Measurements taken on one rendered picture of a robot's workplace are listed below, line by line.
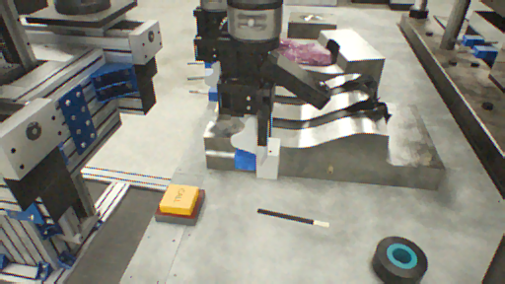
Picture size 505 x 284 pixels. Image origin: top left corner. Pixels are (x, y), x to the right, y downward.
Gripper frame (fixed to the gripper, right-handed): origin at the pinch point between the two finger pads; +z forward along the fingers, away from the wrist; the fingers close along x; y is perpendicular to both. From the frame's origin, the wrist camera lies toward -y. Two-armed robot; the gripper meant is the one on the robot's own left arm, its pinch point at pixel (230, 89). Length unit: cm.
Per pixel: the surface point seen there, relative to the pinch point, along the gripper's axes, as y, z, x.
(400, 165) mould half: -39.2, 4.4, 18.9
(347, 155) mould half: -28.2, 3.0, 19.0
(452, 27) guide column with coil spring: -75, 3, -68
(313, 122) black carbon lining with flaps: -21.1, 1.6, 10.1
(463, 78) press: -74, 12, -41
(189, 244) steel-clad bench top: -0.1, 10.4, 39.6
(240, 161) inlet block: -8.1, -3.1, 31.2
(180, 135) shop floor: 56, 91, -98
